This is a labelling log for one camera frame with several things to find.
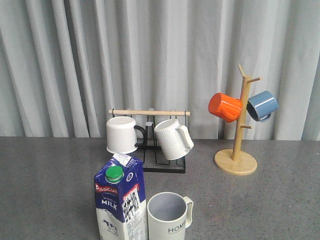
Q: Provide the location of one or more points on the blue white milk carton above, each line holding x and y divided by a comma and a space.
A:
120, 199

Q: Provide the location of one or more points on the pale green mug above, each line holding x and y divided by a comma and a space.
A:
168, 216

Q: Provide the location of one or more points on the white ribbed mug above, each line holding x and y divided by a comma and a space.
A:
174, 139

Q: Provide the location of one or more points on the orange mug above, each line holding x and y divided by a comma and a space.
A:
225, 107

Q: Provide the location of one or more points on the wooden mug tree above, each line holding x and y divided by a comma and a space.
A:
233, 160

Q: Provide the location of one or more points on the blue mug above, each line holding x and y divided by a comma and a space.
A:
261, 106

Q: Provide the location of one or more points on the grey curtain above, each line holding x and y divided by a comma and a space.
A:
65, 63

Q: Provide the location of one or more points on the black wire mug rack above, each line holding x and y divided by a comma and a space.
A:
151, 154

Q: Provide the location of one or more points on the white mug black handle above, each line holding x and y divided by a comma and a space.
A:
121, 135

